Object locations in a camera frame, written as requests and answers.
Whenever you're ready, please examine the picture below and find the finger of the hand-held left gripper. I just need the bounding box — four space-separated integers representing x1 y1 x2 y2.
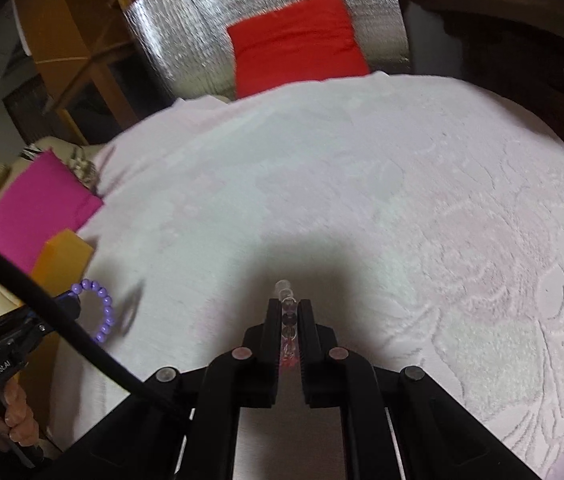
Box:
53 292 83 324

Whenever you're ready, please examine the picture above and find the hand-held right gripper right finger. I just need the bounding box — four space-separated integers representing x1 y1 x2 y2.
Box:
302 299 527 480

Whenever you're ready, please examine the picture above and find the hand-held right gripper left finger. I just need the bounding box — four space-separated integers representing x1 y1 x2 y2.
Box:
77 299 283 480

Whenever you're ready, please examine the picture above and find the clear and dark bead bracelet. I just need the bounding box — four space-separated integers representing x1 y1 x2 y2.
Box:
274 280 299 367

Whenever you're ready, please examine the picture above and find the purple bead bracelet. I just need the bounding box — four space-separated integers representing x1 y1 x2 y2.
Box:
70 279 116 344

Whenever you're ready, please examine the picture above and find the orange box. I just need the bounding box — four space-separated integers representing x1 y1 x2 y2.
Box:
29 228 94 356

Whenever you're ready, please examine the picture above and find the person's left hand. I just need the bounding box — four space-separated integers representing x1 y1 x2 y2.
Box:
0 385 41 455

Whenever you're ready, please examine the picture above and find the pink cloth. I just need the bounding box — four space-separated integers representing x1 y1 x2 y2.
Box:
0 151 104 273

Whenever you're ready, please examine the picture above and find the black and white patterned cloth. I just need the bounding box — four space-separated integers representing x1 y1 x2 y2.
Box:
22 144 102 196

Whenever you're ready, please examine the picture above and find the wooden shelf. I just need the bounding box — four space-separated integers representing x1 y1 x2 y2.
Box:
16 0 149 147

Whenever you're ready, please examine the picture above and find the red cushion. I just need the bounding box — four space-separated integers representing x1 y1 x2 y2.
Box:
226 0 369 100

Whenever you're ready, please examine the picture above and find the dark wooden furniture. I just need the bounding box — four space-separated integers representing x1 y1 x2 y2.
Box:
402 0 564 173

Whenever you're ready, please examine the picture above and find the black cable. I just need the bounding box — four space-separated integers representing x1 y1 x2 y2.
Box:
0 231 185 413

